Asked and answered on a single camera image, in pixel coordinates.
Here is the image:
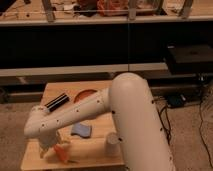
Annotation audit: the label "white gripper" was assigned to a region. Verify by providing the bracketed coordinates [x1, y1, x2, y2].
[38, 131, 71, 159]

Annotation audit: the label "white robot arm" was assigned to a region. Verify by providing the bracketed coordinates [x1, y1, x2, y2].
[24, 72, 176, 171]

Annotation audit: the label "orange ceramic bowl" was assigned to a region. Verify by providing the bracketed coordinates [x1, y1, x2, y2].
[74, 89, 96, 102]

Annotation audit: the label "blue sponge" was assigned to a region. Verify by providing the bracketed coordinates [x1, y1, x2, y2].
[71, 123, 92, 138]

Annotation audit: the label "wooden table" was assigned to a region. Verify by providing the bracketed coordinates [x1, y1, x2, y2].
[20, 79, 174, 171]

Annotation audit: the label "black rectangular box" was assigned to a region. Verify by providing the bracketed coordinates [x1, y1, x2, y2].
[46, 93, 69, 112]

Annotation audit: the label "white paper cup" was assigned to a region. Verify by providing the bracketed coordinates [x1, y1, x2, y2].
[105, 132, 120, 157]

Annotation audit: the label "black power adapter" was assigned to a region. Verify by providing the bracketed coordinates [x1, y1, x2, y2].
[166, 94, 186, 108]

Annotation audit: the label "long wooden shelf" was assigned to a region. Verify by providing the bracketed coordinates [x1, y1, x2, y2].
[0, 0, 213, 27]

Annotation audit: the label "black box on floor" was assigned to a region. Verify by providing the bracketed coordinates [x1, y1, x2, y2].
[165, 44, 213, 74]

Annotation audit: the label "black cable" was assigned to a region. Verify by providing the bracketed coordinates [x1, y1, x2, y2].
[198, 96, 213, 159]

